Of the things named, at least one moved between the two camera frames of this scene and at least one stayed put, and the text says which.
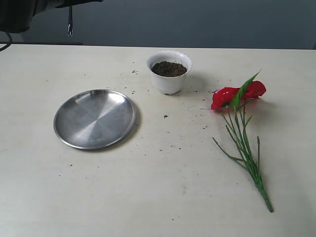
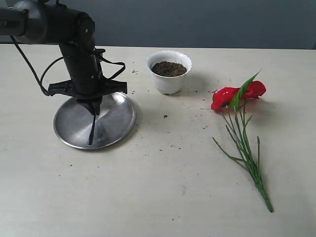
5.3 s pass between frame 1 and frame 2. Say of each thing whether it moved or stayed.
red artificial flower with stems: stayed
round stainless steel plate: stayed
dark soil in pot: stayed
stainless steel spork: moved
